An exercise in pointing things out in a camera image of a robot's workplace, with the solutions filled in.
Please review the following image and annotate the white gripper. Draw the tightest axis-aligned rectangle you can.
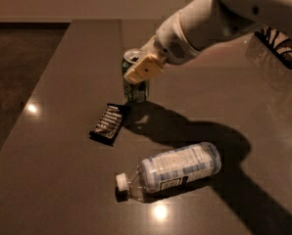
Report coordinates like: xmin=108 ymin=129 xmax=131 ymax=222
xmin=123 ymin=13 xmax=200 ymax=84

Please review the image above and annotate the green soda can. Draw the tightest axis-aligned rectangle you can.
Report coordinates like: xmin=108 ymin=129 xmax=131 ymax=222
xmin=122 ymin=48 xmax=151 ymax=104

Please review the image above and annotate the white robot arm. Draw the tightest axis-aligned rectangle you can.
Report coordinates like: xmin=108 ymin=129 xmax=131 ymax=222
xmin=123 ymin=0 xmax=292 ymax=84

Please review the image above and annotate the blue label plastic bottle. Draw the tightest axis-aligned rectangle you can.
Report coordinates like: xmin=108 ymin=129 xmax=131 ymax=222
xmin=116 ymin=142 xmax=221 ymax=202

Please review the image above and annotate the black wire basket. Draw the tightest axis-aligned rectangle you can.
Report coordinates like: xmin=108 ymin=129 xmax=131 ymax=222
xmin=255 ymin=26 xmax=292 ymax=70

